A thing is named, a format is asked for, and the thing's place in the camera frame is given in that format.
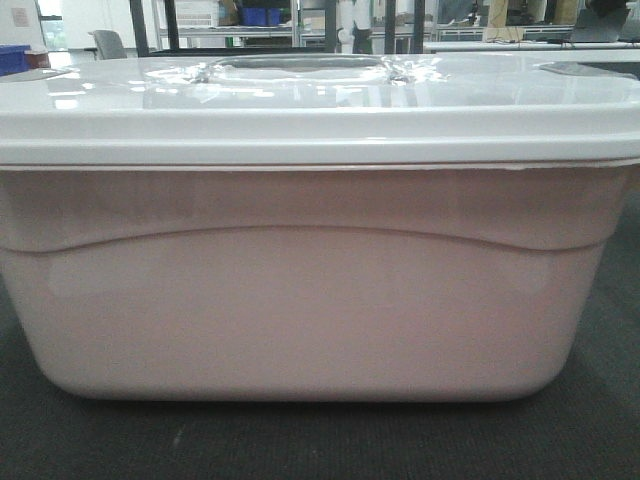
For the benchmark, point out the white lab table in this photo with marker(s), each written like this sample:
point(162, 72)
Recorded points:
point(503, 45)

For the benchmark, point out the grey office chair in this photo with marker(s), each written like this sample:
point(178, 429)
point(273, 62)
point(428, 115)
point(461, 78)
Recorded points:
point(108, 45)

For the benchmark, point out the white lidded plastic bin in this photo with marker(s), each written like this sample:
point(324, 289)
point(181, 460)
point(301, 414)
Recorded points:
point(310, 227)

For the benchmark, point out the blue crate at left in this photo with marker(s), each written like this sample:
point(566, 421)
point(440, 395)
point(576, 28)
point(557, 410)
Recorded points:
point(13, 59)

